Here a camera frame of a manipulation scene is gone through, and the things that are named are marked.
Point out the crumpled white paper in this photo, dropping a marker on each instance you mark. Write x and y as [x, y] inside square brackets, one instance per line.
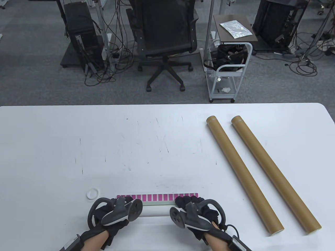
[225, 90]

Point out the green striped mouse pad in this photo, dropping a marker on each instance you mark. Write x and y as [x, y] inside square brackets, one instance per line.
[157, 197]

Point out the person's left hand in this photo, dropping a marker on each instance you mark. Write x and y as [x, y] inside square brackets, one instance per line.
[115, 230]

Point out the silver plastic bag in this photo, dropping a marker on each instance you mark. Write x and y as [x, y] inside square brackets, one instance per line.
[235, 28]

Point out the black mesh office chair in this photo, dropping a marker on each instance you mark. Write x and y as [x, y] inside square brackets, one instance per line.
[165, 28]

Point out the metal pole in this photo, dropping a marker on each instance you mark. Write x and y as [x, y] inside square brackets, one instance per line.
[209, 26]

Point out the person's left forearm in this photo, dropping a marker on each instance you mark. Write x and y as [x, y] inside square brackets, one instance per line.
[95, 241]

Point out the brown side table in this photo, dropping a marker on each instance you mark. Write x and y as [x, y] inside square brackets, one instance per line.
[227, 35]

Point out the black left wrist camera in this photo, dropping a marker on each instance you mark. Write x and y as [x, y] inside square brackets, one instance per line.
[72, 243]

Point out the grey left hand controller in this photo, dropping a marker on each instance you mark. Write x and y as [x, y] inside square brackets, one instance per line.
[134, 209]

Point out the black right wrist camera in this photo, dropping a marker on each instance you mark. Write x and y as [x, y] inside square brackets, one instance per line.
[239, 245]

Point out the person's right forearm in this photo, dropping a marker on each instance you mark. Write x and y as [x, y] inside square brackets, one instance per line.
[217, 243]

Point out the grey right hand controller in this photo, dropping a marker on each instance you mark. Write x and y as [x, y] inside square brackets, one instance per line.
[176, 218]

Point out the white wheeled utility cart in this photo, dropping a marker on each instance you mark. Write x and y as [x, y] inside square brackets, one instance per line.
[225, 78]

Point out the brown cardboard mailing tube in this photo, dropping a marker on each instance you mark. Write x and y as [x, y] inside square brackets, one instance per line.
[272, 170]
[240, 170]

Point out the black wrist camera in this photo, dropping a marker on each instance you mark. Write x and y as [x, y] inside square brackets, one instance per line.
[72, 243]
[239, 245]

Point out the grey hand controller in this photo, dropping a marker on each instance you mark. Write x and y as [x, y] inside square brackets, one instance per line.
[176, 218]
[134, 209]

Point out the black computer tower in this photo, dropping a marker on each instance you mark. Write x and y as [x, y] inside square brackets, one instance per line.
[78, 28]

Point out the person's right hand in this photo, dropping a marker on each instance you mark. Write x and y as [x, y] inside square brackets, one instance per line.
[183, 201]

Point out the black bag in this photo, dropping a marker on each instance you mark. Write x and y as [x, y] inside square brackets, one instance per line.
[230, 56]

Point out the white plastic tube cap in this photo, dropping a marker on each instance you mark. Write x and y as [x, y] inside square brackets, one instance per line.
[88, 194]

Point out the black equipment rack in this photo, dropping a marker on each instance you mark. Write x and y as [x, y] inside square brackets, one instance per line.
[277, 23]

